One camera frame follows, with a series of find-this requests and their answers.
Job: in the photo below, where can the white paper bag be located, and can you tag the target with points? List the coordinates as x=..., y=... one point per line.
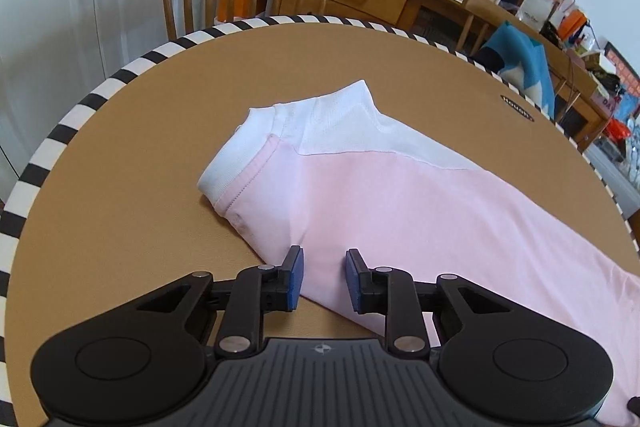
x=535, y=9

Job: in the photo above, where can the orange box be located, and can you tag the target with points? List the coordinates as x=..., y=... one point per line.
x=235, y=2

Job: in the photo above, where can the orange paper bag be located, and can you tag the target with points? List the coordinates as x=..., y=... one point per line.
x=571, y=26

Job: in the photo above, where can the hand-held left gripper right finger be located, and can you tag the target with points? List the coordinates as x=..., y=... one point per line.
x=352, y=281

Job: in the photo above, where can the wooden desk chair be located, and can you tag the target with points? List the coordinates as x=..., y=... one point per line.
x=480, y=7

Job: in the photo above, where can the white cabinet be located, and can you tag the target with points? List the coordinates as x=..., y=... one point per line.
x=50, y=7

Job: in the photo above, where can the teal blue cloth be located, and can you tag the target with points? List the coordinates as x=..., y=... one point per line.
x=525, y=57

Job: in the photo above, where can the black oval label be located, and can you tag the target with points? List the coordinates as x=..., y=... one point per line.
x=517, y=108

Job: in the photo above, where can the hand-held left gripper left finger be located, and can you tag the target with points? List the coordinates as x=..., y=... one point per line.
x=295, y=278

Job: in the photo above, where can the pink and white t-shirt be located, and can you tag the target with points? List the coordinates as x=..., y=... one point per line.
x=400, y=197

